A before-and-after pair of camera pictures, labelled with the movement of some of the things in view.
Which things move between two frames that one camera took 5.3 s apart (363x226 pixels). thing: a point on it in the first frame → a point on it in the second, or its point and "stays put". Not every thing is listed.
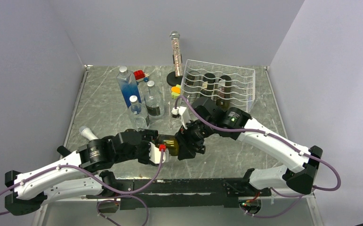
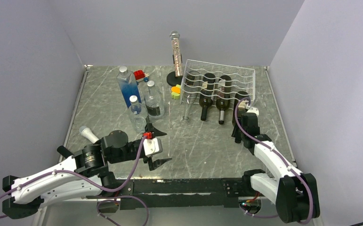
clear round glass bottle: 137,114 stays put
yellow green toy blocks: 175,91 stays put
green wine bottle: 171,142 → 238,95
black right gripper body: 196,133 → 237,133
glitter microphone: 174,36 stays put
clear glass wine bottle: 192,87 stays put
